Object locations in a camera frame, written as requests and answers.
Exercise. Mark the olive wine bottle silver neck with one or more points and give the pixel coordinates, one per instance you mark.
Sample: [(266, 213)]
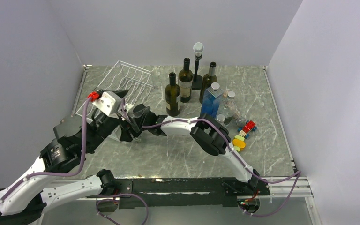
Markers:
[(208, 79)]

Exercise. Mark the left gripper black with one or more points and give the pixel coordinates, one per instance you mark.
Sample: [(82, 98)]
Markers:
[(121, 93)]

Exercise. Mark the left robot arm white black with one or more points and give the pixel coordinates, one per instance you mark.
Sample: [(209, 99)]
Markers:
[(24, 201)]

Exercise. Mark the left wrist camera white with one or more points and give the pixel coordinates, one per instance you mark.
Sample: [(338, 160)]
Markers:
[(106, 101)]

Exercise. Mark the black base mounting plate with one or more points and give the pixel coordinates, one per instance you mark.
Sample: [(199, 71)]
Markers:
[(224, 191)]

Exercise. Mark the black stand with white ball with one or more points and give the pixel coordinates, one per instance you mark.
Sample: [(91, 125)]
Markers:
[(198, 53)]

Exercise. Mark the white wire wine rack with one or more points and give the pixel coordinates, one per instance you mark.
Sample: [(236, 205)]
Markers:
[(122, 76)]

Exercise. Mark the wine bottle with cream label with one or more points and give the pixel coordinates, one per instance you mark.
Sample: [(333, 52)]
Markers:
[(185, 79)]

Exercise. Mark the colourful toy block figure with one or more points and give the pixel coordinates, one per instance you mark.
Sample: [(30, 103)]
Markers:
[(239, 141)]

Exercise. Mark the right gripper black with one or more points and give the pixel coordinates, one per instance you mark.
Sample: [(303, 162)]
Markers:
[(126, 136)]

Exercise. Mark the small glass jar silver lid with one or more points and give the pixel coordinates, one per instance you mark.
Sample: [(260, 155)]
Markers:
[(232, 112)]

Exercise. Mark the blue square glass bottle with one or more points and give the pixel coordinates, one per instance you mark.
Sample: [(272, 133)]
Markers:
[(211, 100)]

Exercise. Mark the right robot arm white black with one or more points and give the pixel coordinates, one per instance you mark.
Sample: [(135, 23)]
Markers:
[(211, 136)]

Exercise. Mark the dark green wine bottle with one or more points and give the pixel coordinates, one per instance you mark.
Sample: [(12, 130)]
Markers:
[(172, 96)]

